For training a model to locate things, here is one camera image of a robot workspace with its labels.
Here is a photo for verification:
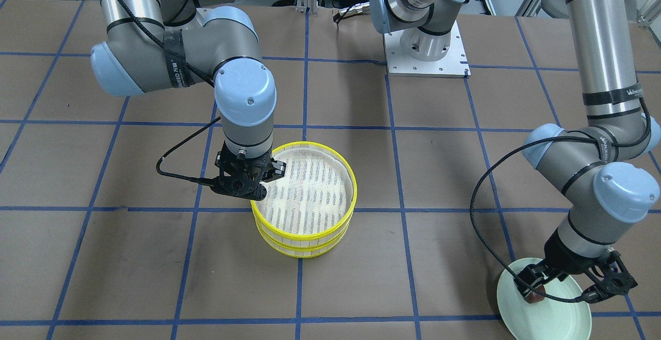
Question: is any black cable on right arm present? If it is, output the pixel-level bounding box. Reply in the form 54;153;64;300
98;0;228;186

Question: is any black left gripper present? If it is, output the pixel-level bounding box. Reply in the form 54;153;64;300
514;231;638;304

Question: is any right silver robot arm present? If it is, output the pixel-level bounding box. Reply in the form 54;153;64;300
90;0;286;200

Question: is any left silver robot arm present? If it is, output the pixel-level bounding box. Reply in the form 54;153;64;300
505;0;659;304

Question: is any yellow bamboo steamer layer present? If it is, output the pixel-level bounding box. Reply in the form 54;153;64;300
253;210;353;258
251;141;357;239

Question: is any dark brown bun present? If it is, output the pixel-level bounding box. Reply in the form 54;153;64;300
523;290;545;304

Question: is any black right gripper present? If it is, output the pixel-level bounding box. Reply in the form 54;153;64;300
211;144;287;201

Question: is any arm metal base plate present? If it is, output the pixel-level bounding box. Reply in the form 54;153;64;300
383;21;471;79

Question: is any light green round plate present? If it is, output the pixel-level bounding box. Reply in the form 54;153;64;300
497;270;592;339

